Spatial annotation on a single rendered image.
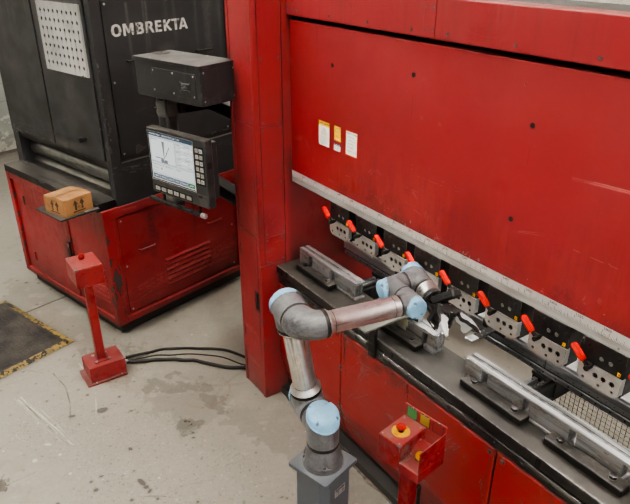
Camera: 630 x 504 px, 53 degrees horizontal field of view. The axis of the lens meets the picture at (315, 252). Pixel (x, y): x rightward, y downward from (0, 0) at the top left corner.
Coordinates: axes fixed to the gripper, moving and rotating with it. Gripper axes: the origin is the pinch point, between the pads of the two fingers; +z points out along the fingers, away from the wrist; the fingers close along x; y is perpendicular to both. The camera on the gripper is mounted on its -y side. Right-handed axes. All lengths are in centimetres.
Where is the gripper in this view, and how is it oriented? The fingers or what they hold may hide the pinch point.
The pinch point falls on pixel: (465, 333)
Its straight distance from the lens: 217.3
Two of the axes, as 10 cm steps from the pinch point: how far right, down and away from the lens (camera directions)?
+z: 4.0, 6.5, -6.5
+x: -8.5, 0.0, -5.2
